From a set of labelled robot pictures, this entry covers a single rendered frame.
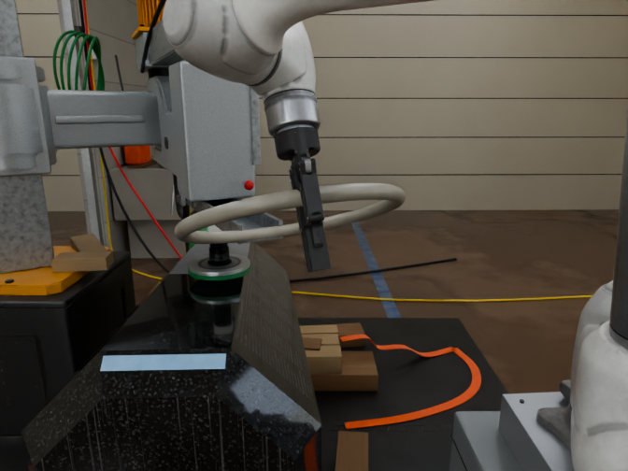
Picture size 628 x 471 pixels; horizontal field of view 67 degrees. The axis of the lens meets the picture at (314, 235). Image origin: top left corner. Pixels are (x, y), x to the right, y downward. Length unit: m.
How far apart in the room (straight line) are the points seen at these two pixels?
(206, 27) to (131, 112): 1.47
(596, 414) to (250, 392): 0.85
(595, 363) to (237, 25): 0.58
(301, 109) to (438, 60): 5.87
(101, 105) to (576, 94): 6.21
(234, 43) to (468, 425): 0.79
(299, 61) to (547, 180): 6.57
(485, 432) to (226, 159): 1.05
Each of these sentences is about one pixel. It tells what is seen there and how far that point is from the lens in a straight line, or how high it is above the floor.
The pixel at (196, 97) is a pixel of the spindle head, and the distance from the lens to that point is 1.50.
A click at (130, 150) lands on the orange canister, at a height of 0.99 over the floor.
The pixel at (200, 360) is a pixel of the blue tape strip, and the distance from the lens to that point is 1.24.
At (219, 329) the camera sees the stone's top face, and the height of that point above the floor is 0.80.
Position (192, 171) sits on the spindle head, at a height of 1.20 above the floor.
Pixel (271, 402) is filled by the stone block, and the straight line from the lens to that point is 1.28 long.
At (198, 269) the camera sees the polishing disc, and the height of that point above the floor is 0.86.
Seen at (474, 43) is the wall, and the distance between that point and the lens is 6.77.
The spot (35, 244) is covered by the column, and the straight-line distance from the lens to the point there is 2.12.
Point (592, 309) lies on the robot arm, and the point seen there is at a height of 1.11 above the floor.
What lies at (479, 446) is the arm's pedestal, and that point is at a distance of 0.98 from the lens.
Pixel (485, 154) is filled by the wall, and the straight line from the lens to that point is 6.84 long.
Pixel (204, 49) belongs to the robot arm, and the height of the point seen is 1.47.
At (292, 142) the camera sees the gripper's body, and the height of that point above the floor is 1.34.
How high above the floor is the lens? 1.39
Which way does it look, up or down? 15 degrees down
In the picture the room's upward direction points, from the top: straight up
